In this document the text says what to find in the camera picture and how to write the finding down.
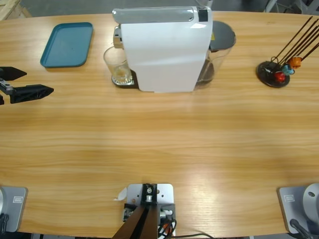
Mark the white paper scrap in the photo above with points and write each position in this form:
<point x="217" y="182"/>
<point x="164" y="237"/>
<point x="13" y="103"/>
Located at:
<point x="121" y="194"/>

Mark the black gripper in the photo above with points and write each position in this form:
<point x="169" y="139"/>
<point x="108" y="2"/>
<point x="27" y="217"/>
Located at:
<point x="6" y="85"/>

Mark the wooden pallet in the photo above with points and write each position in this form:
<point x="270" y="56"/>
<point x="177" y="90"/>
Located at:
<point x="10" y="10"/>

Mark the orange coffee capsule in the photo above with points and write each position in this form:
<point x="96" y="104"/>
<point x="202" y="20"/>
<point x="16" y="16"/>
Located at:
<point x="295" y="62"/>

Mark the white mount plate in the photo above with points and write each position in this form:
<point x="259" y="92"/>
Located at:
<point x="164" y="191"/>

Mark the clear water tank dark lid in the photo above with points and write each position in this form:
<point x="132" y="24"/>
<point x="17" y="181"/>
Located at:
<point x="221" y="39"/>

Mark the red coffee capsule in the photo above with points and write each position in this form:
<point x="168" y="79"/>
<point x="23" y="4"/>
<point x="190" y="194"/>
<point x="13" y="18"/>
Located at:
<point x="280" y="76"/>

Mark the dark camera post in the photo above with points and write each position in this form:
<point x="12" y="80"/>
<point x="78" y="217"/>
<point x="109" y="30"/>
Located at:
<point x="139" y="224"/>

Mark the white capsule coffee machine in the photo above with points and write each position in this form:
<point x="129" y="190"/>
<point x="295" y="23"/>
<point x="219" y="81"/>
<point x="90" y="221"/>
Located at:
<point x="164" y="57"/>

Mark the blue coffee capsule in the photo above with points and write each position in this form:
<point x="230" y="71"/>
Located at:
<point x="287" y="69"/>

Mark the white metal frame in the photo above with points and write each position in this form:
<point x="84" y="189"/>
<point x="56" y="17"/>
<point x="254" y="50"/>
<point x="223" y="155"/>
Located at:
<point x="269" y="6"/>

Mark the silver slotted drip tray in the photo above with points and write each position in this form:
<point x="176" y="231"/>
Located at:
<point x="134" y="84"/>

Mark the teal plastic tray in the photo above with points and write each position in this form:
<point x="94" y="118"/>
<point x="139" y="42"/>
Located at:
<point x="66" y="44"/>

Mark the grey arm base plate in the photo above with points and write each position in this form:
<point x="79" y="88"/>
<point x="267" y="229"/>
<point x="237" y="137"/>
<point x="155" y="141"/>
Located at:
<point x="296" y="206"/>
<point x="15" y="204"/>

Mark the black capsule holder with rods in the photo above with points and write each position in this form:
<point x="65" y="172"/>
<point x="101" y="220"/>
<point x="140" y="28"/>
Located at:
<point x="268" y="77"/>

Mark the clear drinking glass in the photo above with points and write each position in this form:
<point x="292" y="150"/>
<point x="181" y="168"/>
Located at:
<point x="115" y="64"/>

